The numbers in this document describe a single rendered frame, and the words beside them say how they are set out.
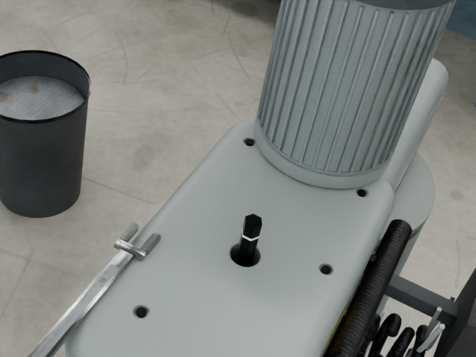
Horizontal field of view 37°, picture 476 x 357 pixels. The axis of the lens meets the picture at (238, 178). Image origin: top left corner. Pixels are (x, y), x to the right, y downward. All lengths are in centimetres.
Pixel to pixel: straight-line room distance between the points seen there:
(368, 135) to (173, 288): 31
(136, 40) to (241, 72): 69
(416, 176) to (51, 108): 199
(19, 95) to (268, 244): 248
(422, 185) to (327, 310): 74
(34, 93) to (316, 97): 249
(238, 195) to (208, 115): 310
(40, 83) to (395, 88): 258
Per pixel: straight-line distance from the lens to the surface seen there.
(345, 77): 85
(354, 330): 93
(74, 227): 337
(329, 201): 95
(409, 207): 147
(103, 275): 81
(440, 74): 154
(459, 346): 115
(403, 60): 85
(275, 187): 94
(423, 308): 124
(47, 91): 328
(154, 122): 392
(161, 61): 436
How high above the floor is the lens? 254
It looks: 44 degrees down
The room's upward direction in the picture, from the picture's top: 12 degrees clockwise
